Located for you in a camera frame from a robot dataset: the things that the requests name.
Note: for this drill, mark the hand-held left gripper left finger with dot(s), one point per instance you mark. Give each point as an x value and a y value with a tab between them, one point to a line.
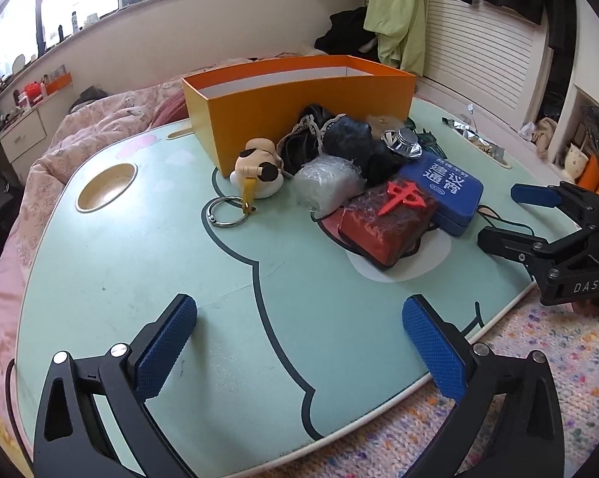
165	343

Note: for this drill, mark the pink floral blanket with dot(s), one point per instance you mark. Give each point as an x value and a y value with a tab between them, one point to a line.
55	159

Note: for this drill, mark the white drawer cabinet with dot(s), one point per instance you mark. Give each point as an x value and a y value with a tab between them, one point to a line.
25	134

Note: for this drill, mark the bubble wrap bundle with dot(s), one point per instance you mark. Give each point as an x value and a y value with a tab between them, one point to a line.
329	181

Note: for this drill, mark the light green cartoon desktop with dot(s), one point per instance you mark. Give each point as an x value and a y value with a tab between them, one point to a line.
155	269

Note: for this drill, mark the green toy truck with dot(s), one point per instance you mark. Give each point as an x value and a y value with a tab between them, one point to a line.
431	142

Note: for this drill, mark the silver foil packet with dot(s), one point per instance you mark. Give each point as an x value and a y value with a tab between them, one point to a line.
471	137

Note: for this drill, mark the red mahjong tile block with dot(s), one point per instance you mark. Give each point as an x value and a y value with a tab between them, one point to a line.
379	234

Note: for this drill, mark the black lace cloth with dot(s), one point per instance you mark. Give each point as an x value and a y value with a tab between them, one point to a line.
299	144

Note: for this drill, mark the white printed cup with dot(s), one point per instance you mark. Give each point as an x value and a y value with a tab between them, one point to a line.
575	162

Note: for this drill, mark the red container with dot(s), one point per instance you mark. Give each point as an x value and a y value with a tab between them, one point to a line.
33	92

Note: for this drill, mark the blue zip case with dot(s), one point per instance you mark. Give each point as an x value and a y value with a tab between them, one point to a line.
444	194

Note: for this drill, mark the beige plush toy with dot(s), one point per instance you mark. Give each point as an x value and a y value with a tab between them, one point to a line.
541	137

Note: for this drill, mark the dark bag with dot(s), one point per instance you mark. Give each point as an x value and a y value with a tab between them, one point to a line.
90	98

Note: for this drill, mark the multicolour knitted cloth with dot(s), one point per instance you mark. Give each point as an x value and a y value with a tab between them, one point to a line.
553	383

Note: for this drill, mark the black plastic bag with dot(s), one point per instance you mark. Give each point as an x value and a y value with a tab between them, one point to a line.
359	144

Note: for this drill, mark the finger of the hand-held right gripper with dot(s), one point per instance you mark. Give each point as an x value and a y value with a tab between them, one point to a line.
533	194
503	244

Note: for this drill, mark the orange cardboard box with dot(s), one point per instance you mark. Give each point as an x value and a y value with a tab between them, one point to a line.
249	114

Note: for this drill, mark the light green hanging cloth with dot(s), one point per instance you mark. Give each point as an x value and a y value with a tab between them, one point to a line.
394	15

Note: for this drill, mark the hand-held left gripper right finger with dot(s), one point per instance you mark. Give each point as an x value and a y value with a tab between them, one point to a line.
434	348

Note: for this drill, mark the white louvered panel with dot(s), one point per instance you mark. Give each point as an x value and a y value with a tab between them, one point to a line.
483	45

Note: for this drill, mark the black clothes pile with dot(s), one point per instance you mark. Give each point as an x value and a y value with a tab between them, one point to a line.
347	32

